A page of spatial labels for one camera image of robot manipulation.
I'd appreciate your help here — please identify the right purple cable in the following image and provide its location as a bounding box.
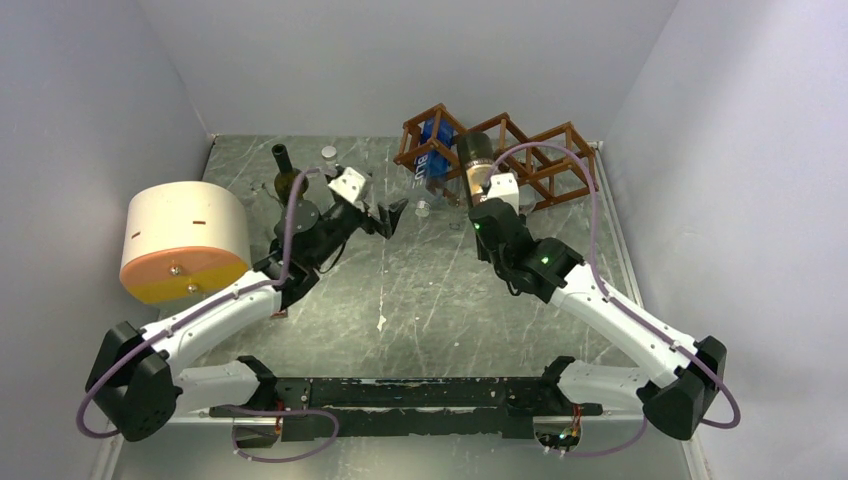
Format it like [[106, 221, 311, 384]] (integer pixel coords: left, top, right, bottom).
[[483, 142, 742, 431]]

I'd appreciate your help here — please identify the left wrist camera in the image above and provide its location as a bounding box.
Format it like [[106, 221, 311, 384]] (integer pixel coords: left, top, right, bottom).
[[328, 167, 371, 209]]

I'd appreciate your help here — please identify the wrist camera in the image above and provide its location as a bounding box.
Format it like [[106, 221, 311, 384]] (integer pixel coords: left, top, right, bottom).
[[328, 167, 371, 209], [485, 172, 520, 211]]

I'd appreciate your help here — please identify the clear round glass bottle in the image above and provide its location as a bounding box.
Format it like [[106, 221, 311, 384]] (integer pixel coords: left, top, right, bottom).
[[442, 176, 467, 231]]

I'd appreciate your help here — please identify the blue square bottle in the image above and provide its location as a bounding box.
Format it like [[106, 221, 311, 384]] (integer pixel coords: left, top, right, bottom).
[[409, 149, 460, 218]]

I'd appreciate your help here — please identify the clear bottle silver cap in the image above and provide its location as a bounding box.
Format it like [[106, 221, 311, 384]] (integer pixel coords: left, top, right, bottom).
[[321, 145, 344, 182]]

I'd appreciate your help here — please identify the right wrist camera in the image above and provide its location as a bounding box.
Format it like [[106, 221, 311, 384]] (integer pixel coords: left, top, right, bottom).
[[485, 172, 520, 211]]

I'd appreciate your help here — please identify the dark green open wine bottle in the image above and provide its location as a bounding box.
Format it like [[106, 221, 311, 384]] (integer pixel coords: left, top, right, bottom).
[[271, 143, 301, 206]]

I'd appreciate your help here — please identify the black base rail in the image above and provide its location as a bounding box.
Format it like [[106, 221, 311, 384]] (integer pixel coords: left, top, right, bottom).
[[211, 376, 585, 442]]

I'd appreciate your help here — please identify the dark green labelled wine bottle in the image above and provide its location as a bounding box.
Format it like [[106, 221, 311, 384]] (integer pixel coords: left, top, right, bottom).
[[455, 132, 495, 207]]

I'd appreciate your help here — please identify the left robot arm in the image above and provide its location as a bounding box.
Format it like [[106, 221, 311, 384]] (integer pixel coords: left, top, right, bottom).
[[76, 198, 408, 441]]

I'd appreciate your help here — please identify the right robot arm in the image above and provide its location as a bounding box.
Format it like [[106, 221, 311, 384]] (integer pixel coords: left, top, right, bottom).
[[469, 199, 727, 440]]

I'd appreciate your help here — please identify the brown wooden wine rack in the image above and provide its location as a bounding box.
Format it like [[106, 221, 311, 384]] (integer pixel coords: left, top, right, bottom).
[[394, 102, 601, 213]]

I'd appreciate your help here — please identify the cream and orange cylinder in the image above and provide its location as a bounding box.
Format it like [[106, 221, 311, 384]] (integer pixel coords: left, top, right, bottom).
[[119, 181, 251, 305]]

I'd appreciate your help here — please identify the clear square gold-label bottle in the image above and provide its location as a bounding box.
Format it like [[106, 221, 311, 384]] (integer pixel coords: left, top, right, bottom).
[[518, 185, 541, 215]]

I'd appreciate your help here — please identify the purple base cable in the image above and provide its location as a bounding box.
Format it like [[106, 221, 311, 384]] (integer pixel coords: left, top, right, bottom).
[[231, 405, 340, 465]]

